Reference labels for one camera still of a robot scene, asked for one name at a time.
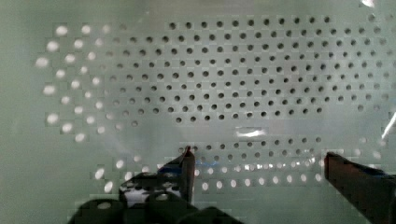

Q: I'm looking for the green perforated strainer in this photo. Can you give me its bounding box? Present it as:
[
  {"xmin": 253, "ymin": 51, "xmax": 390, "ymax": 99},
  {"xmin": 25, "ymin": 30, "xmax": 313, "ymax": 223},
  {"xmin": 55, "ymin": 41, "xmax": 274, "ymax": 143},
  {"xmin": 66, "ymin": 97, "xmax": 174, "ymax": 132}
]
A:
[{"xmin": 1, "ymin": 0, "xmax": 395, "ymax": 224}]

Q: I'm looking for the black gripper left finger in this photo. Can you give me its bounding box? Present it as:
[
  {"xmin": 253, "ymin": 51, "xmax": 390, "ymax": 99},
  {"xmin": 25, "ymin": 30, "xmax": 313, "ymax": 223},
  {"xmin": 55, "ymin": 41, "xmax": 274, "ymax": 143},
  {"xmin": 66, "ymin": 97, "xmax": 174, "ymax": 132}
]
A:
[{"xmin": 119, "ymin": 146, "xmax": 195, "ymax": 207}]

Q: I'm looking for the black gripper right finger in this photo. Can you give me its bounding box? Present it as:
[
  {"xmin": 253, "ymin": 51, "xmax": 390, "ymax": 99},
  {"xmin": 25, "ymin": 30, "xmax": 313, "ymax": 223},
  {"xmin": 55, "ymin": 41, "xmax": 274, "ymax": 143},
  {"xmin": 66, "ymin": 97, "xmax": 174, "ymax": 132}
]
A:
[{"xmin": 324, "ymin": 152, "xmax": 396, "ymax": 224}]

